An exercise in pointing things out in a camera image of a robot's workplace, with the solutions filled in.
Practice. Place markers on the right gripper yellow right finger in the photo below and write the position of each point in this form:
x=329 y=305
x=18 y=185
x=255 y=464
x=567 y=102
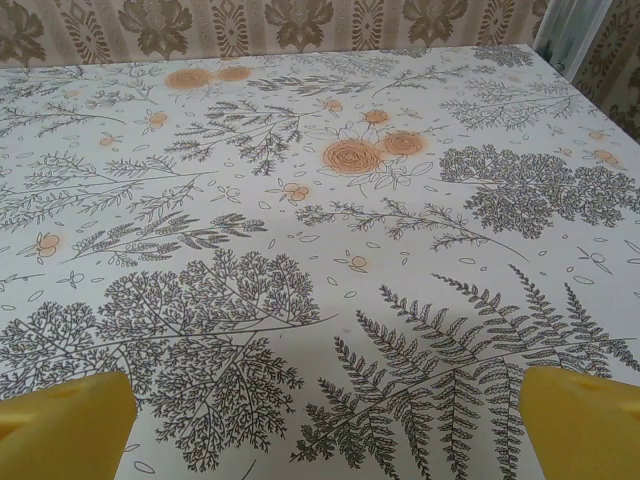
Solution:
x=585 y=430

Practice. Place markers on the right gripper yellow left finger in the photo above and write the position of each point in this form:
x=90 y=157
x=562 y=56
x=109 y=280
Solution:
x=65 y=430

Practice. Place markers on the floral patterned tablecloth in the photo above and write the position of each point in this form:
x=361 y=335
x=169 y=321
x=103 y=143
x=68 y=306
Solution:
x=310 y=240

